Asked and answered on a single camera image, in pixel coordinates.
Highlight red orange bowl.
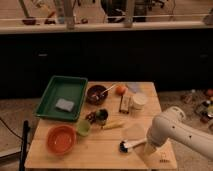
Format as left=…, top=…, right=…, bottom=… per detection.
left=46, top=125, right=76, bottom=156

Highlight dark grapes toy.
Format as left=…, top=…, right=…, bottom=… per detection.
left=85, top=112, right=96, bottom=124

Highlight dark brown bowl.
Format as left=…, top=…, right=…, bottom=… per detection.
left=86, top=85, right=108, bottom=105

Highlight brown wooden block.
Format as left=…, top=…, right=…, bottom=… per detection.
left=119, top=96, right=130, bottom=114

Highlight green plastic tray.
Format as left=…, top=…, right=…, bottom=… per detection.
left=36, top=76, right=88, bottom=122

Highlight white spoon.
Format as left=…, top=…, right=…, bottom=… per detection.
left=95, top=84, right=116, bottom=99

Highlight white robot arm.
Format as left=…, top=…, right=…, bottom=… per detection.
left=145, top=106, right=213, bottom=161

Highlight white dish brush black bristles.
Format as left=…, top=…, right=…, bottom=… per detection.
left=119, top=138, right=146, bottom=153

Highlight yellow banana toy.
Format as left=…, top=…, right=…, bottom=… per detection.
left=101, top=121, right=125, bottom=130

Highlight orange fruit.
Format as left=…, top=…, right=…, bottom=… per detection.
left=115, top=85, right=127, bottom=96

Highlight small green cup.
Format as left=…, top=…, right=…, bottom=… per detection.
left=76, top=119, right=91, bottom=136

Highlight grey blue sponge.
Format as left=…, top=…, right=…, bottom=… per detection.
left=55, top=98, right=74, bottom=112

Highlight black cable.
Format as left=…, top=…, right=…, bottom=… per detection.
left=0, top=117, right=32, bottom=146

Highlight grey blue cloth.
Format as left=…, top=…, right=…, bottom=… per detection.
left=126, top=82, right=143, bottom=93

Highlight black stand pole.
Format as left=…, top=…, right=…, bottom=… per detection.
left=19, top=120, right=30, bottom=171

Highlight white cup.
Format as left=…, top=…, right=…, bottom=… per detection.
left=132, top=93, right=147, bottom=110

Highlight dark red background bowl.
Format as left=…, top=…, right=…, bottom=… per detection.
left=22, top=18, right=36, bottom=25

